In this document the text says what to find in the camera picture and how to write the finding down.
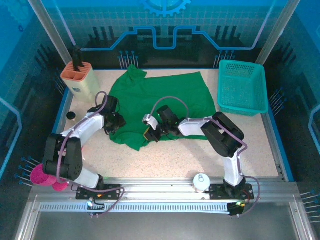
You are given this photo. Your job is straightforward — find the small magenta cup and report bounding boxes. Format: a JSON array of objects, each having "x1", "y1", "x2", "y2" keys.
[{"x1": 52, "y1": 180, "x2": 69, "y2": 193}]

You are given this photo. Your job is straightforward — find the aluminium frame post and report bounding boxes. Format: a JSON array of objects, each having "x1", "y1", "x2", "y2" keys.
[
  {"x1": 26, "y1": 0, "x2": 77, "y2": 66},
  {"x1": 254, "y1": 0, "x2": 302, "y2": 66}
]

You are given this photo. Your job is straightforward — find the teal plastic basket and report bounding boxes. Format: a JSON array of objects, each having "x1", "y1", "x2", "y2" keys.
[{"x1": 216, "y1": 59, "x2": 270, "y2": 118}]

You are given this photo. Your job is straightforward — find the white pull-tab can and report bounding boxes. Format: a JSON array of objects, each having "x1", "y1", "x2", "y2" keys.
[{"x1": 192, "y1": 172, "x2": 211, "y2": 194}]

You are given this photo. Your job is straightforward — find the large magenta cup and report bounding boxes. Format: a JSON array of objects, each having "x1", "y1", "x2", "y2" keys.
[{"x1": 29, "y1": 163, "x2": 57, "y2": 187}]

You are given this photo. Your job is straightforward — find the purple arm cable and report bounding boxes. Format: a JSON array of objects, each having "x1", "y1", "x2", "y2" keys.
[
  {"x1": 152, "y1": 96, "x2": 261, "y2": 217},
  {"x1": 56, "y1": 91, "x2": 126, "y2": 217}
]

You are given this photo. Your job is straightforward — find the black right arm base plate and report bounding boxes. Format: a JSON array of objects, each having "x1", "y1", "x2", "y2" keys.
[{"x1": 209, "y1": 183, "x2": 255, "y2": 201}]

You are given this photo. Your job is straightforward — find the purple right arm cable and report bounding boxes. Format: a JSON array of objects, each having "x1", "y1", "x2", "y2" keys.
[{"x1": 152, "y1": 96, "x2": 261, "y2": 217}]

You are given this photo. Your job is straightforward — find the black connector board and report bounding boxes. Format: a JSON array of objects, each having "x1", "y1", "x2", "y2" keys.
[
  {"x1": 226, "y1": 199, "x2": 248, "y2": 218},
  {"x1": 86, "y1": 196, "x2": 106, "y2": 219}
]

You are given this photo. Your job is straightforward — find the green t-shirt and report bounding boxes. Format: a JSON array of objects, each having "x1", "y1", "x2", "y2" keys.
[{"x1": 108, "y1": 63, "x2": 217, "y2": 152}]

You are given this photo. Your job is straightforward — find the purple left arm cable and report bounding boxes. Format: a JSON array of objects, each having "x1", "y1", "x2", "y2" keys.
[{"x1": 56, "y1": 91, "x2": 126, "y2": 217}]

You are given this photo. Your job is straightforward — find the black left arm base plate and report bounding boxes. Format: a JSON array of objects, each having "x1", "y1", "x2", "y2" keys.
[{"x1": 75, "y1": 183, "x2": 122, "y2": 201}]

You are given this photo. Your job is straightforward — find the black knife handle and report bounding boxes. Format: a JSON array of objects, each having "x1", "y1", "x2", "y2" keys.
[{"x1": 72, "y1": 45, "x2": 85, "y2": 73}]

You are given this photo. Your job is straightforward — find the cream knife block orange top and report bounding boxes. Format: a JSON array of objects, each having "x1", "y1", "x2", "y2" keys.
[{"x1": 60, "y1": 62, "x2": 101, "y2": 103}]

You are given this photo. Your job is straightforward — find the aluminium rail frame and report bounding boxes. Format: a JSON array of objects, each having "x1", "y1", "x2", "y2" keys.
[{"x1": 14, "y1": 176, "x2": 312, "y2": 240}]

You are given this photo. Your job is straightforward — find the slotted white cable duct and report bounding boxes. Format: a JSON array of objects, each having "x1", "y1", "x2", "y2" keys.
[{"x1": 39, "y1": 202, "x2": 232, "y2": 214}]

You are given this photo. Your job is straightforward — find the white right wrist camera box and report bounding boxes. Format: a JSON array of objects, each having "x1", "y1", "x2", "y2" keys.
[{"x1": 141, "y1": 113, "x2": 160, "y2": 131}]

